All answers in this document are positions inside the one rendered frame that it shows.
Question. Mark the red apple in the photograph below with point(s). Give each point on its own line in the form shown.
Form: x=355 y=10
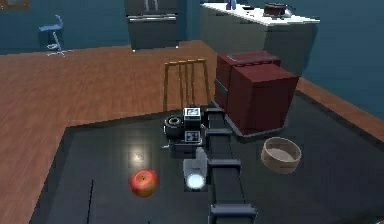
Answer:
x=143 y=183

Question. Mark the wooden slatted chair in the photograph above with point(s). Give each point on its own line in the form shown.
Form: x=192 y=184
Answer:
x=185 y=83

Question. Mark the small black dish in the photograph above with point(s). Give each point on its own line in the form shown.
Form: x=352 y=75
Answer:
x=247 y=7

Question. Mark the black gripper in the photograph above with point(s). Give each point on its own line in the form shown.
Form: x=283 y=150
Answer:
x=174 y=126

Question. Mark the beige round bowl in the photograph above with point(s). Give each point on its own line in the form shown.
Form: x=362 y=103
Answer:
x=281 y=156

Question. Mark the blue bar stool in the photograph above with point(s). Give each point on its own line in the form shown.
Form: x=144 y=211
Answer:
x=53 y=28

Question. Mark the brown framed picture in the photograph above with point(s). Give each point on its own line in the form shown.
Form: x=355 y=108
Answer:
x=13 y=3

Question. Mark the dark red box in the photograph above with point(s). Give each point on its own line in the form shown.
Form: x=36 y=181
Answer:
x=263 y=100
x=230 y=65

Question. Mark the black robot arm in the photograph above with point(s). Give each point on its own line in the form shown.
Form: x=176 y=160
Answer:
x=225 y=180

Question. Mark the black table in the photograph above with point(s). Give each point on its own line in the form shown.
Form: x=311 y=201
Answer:
x=300 y=193

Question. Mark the clear drinking glass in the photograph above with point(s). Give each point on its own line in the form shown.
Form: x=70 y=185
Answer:
x=196 y=173

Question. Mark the white topped kitchen counter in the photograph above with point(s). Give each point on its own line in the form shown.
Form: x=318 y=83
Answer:
x=240 y=31

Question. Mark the dark grey fridge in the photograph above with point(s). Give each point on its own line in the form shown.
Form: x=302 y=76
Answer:
x=152 y=31

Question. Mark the blue bottle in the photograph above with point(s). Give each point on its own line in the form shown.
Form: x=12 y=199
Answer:
x=230 y=4

